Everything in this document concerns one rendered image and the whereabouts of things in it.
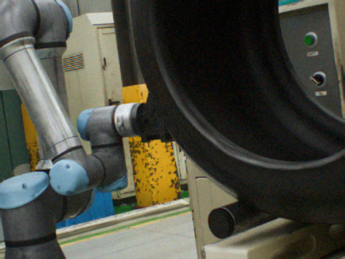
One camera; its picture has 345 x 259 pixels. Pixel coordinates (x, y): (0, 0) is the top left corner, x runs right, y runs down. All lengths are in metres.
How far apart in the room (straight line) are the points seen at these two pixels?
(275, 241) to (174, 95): 0.26
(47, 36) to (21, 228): 0.45
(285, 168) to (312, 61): 0.91
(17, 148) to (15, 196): 7.69
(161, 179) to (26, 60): 5.25
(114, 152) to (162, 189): 5.17
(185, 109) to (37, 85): 0.59
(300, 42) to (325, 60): 0.08
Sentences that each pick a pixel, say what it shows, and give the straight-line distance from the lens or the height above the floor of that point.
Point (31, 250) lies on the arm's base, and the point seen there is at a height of 0.79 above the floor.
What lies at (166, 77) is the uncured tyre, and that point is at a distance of 1.01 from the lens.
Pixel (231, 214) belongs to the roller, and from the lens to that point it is 1.00.
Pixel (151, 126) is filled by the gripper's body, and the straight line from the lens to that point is 1.54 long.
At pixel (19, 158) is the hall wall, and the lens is 9.26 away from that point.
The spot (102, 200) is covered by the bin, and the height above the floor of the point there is 0.17.
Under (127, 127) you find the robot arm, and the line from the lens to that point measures 1.55.
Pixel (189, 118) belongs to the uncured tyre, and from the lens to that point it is 0.99.
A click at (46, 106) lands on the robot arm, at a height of 1.10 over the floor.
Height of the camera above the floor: 1.09
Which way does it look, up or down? 3 degrees down
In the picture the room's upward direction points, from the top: 8 degrees counter-clockwise
